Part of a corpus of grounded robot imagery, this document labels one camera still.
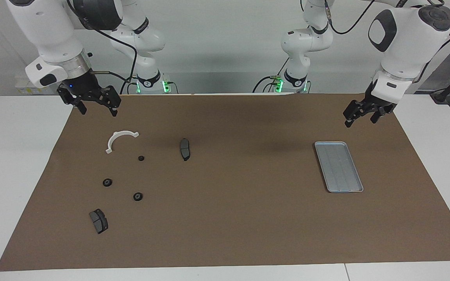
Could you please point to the silver metal tray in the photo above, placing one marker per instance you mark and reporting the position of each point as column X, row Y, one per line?
column 338, row 168

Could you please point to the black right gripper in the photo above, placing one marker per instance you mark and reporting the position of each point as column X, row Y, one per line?
column 84, row 88

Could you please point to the brown table mat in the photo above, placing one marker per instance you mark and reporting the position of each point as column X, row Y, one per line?
column 225, row 214

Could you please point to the short grooved grey brake pad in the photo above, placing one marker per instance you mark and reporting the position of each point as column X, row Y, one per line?
column 99, row 222

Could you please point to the long grey brake pad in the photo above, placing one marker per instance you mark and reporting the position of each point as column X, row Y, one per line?
column 185, row 149

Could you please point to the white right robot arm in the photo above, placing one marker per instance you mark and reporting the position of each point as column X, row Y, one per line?
column 41, row 27

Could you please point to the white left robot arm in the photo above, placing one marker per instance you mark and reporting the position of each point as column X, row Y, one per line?
column 404, row 43

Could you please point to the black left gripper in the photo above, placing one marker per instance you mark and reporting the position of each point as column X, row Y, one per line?
column 365, row 107

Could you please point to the white curved plastic bracket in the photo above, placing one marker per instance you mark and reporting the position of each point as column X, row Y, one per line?
column 112, row 138

